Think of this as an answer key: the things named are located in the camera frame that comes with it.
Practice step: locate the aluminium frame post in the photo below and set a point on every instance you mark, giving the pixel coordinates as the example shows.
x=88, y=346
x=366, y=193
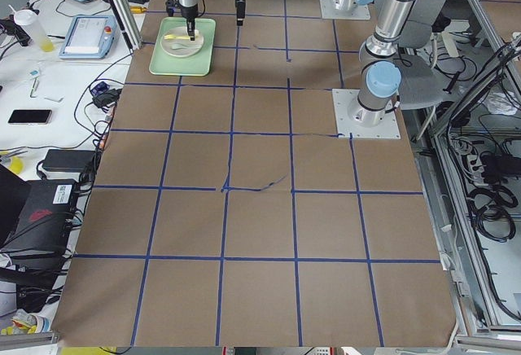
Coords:
x=127, y=23

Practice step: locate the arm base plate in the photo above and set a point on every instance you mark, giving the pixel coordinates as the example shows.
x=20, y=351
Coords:
x=345, y=9
x=354, y=121

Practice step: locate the black computer case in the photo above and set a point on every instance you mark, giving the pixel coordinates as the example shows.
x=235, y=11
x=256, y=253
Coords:
x=35, y=227

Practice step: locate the blue teach pendant near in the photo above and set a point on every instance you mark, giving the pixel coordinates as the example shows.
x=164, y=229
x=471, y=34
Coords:
x=89, y=37

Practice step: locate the plastic squeeze bottle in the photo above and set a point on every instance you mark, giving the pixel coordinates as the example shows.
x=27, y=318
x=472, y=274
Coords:
x=29, y=22

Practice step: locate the mint green tray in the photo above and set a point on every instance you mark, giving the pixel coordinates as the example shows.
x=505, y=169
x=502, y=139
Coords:
x=195, y=65

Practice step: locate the grey office chair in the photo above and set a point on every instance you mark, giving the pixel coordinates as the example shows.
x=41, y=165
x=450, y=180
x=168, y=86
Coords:
x=419, y=88

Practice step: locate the white round plate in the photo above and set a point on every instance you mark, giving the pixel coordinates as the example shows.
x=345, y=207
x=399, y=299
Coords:
x=199, y=39

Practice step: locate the yellow plastic fork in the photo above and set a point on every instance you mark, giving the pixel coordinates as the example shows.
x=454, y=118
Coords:
x=173, y=36

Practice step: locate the black power adapter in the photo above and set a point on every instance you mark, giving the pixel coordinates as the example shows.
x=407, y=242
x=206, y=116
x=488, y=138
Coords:
x=67, y=161

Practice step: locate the black smartphone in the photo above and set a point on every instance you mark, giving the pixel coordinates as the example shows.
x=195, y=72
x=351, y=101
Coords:
x=29, y=117

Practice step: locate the pale green plastic spoon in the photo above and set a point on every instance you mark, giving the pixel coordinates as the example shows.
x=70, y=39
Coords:
x=179, y=46

